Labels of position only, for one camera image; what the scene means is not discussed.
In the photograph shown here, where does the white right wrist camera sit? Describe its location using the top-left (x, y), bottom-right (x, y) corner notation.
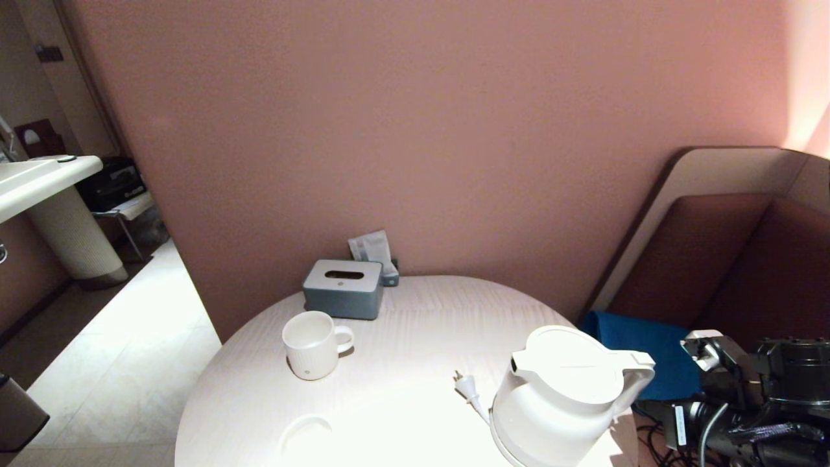
top-left (681, 329), bottom-right (754, 391)

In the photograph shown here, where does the white round kettle base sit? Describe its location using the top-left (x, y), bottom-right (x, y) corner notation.
top-left (488, 407), bottom-right (527, 467)

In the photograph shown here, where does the brown wooden tissue holder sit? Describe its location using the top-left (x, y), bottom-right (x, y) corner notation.
top-left (14, 119), bottom-right (67, 158)

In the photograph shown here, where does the brown upholstered sofa bench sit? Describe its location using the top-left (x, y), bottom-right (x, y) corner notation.
top-left (584, 147), bottom-right (830, 364)

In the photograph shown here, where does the white handleless cup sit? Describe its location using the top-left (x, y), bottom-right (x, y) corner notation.
top-left (279, 415), bottom-right (335, 467)

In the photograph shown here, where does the white pedestal sink counter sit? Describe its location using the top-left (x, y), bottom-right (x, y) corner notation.
top-left (0, 154), bottom-right (129, 291)

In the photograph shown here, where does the clear plastic bag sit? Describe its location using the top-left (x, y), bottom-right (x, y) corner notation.
top-left (126, 208), bottom-right (171, 254)

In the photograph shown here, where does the metal stool with white top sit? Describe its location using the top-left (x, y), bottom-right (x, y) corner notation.
top-left (91, 191), bottom-right (158, 263)

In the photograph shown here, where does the white ribbed mug with handle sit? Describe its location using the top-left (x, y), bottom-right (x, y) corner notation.
top-left (282, 311), bottom-right (355, 381)

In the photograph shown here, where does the blue cushion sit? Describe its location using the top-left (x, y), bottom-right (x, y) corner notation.
top-left (579, 311), bottom-right (702, 401)

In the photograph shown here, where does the dark waste bin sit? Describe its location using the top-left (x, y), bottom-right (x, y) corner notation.
top-left (0, 374), bottom-right (51, 453)

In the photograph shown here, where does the white power plug with cord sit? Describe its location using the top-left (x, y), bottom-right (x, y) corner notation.
top-left (453, 370), bottom-right (492, 424)

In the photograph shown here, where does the grey tissue box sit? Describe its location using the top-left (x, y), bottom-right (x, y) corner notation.
top-left (302, 259), bottom-right (385, 321)

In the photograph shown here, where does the white electric kettle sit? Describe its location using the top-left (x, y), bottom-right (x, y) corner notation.
top-left (490, 324), bottom-right (657, 467)

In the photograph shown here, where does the black box appliance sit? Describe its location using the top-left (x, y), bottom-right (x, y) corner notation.
top-left (77, 158), bottom-right (148, 213)

